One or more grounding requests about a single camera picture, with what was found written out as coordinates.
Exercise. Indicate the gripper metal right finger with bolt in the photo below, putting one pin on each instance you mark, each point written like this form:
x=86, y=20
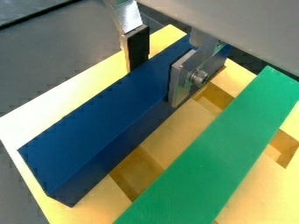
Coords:
x=196, y=66

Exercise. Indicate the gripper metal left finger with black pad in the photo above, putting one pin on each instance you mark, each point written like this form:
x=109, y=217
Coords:
x=133, y=32

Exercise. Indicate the dark blue long bar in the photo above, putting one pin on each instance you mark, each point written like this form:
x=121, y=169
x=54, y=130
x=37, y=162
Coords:
x=73, y=154

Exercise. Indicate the green long bar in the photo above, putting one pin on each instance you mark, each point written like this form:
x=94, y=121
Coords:
x=194, y=186

